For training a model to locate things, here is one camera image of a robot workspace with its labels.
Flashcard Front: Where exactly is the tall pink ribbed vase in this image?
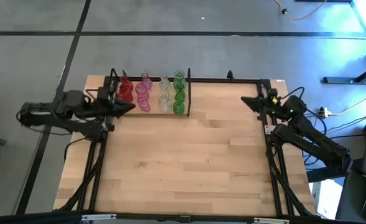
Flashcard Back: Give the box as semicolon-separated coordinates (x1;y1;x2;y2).
137;96;152;113
135;82;149;100

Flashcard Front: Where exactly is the black floor cable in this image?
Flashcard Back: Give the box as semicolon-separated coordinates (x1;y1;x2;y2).
294;113;366;166

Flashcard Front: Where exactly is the silver frame plate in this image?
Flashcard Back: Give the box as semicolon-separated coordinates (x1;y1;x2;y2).
81;213;117;221
253;217;291;224

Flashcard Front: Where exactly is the wooden shelf with black frame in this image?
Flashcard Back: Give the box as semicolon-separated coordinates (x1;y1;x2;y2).
107;67;191;119

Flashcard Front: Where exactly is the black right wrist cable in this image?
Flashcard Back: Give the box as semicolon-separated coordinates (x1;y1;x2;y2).
277;86;328;134

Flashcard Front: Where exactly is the flared-neck red glass vase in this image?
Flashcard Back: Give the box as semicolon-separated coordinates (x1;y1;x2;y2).
119;75;134;88

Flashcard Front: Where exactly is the faceted flared green glass vase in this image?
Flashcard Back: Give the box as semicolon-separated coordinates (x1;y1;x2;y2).
173;88;186;103

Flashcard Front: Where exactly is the yellow floor cable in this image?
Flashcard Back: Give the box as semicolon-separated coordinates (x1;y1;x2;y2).
274;0;328;22

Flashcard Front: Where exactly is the white power cable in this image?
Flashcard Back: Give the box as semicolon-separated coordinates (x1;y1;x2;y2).
328;90;366;116

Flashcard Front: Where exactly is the bulbous green glass vase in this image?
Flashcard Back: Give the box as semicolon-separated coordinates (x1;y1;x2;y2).
172;100;186;115

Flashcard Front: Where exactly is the grey laptop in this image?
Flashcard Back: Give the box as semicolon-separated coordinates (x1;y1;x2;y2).
334;169;366;224

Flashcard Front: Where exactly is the flared clear glass vase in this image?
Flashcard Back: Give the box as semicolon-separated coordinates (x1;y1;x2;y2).
158;76;172;93

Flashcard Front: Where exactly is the ribbed red glass vase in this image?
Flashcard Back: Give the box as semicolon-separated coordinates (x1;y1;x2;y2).
117;83;134;98

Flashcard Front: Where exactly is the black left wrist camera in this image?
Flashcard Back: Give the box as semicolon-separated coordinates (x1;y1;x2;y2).
97;86;109;101

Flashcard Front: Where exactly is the barrel-shaped green glass vase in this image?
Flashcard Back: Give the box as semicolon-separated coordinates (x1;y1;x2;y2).
173;70;187;91

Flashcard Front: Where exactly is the textured clear glass vase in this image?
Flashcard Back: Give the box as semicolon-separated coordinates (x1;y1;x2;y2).
157;91;173;113

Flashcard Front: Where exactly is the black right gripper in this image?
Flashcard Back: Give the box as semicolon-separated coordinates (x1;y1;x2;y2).
240;96;291;121

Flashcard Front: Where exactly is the bulbous pink ribbed vase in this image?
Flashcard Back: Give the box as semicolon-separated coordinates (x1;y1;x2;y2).
140;72;153;90

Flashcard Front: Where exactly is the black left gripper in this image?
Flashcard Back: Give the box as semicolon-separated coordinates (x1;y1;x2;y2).
89;98;136;131

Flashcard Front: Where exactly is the black desk foot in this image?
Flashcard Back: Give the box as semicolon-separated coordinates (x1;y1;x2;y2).
306;158;364;184
322;60;366;85

